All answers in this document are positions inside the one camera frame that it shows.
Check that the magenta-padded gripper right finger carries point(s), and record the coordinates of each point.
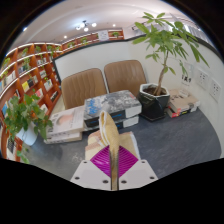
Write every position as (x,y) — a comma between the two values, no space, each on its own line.
(136,173)

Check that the large dark grey book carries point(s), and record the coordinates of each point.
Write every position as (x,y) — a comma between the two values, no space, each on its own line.
(130,121)
(113,103)

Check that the small stack of books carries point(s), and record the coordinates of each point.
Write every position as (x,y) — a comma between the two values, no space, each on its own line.
(183,103)

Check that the large white book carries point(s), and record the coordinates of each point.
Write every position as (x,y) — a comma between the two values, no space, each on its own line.
(66,120)
(63,138)

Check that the white dark-framed partition screen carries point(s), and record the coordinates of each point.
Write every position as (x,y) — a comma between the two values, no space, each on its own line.
(86,58)

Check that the white wall socket plate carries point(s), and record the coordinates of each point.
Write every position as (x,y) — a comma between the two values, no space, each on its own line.
(202,78)
(215,90)

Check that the multi-bulb ceiling lamp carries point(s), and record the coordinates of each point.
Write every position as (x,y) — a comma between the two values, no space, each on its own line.
(85,26)

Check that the ivy plant in white pot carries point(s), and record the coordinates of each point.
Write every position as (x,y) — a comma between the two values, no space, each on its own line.
(28,135)

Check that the recessed ceiling spot lights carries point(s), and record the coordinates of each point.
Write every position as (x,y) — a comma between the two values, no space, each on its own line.
(114,25)

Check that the small tree in black pot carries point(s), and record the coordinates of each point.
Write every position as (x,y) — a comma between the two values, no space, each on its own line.
(153,103)

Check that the orange wooden bookshelf unit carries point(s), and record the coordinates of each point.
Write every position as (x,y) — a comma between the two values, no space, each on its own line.
(33,76)

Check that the cream and tan striped towel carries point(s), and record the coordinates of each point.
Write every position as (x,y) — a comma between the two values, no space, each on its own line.
(108,130)

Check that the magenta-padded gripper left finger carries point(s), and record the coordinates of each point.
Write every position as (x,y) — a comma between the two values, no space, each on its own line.
(91,173)

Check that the tan padded chair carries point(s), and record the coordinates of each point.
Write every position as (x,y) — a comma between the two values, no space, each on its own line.
(83,86)
(125,76)

